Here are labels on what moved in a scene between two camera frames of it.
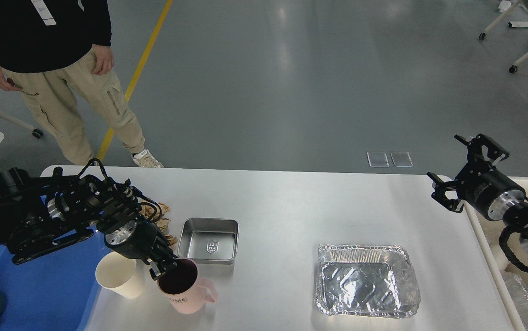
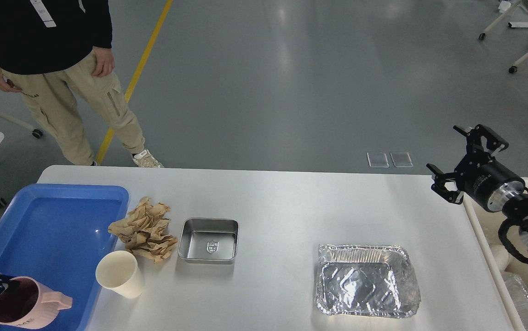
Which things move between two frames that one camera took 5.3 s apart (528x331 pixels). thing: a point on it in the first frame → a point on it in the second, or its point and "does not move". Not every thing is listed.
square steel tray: [209, 240] does not move
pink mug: [187, 293] → [25, 303]
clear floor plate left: [377, 159] does not move
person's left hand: [105, 59] does not move
